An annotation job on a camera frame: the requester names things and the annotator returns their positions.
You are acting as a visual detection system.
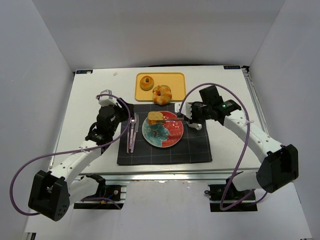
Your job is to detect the metal food tongs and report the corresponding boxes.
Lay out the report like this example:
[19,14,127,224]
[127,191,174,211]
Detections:
[157,117,188,124]

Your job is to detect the sliced bread piece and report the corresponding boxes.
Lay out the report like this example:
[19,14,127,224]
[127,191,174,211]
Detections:
[147,111,164,125]

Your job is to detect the twisted orange bread ring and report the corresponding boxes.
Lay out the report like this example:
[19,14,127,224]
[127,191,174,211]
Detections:
[152,84,173,105]

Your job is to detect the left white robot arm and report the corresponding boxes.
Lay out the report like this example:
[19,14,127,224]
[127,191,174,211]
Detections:
[28,102,134,221]

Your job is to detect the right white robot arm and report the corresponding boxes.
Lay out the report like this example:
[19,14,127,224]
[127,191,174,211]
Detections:
[179,83,299,193]

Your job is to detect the white ceramic mug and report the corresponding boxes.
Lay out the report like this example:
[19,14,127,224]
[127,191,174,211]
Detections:
[187,119,202,131]

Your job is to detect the yellow plastic tray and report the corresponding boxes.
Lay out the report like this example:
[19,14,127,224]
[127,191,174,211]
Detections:
[134,72,188,102]

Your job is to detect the round glazed bun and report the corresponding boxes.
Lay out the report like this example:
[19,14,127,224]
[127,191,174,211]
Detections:
[139,75,154,91]

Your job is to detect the red and teal plate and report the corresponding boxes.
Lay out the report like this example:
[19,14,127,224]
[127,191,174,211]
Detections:
[141,111,184,148]

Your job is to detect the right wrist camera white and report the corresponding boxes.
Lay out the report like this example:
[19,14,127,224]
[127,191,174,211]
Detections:
[174,102,191,119]

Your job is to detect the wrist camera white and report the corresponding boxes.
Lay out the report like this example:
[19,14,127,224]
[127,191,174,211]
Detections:
[96,89,117,107]
[174,102,191,119]

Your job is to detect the pink handled spoon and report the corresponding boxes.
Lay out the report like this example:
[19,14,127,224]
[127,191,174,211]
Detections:
[126,117,135,154]

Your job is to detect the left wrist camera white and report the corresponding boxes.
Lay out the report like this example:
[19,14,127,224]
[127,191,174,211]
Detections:
[96,89,117,107]

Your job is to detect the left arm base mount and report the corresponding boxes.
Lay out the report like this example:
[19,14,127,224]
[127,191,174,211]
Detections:
[73,174,127,210]

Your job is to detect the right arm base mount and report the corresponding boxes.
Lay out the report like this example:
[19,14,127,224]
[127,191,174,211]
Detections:
[204,184,258,213]

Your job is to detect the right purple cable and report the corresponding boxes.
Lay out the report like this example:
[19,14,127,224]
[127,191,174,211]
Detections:
[179,82,270,211]

